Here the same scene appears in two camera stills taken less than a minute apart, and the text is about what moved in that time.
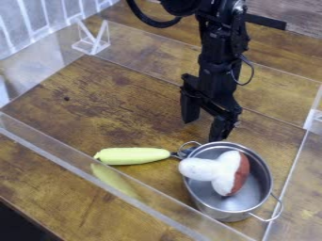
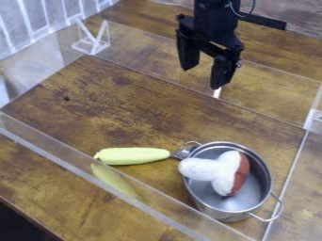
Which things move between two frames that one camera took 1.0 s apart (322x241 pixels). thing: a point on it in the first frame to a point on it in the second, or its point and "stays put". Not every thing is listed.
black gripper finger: x=222 y=126 to x=224 y=67
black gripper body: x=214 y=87 to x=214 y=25
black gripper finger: x=190 y=106 to x=188 y=43
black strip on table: x=266 y=21 stays put
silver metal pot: x=252 y=200 stays put
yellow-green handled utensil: x=132 y=155 stays put
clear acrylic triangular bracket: x=89 y=44 stays put
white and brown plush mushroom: x=226 y=170 stays put
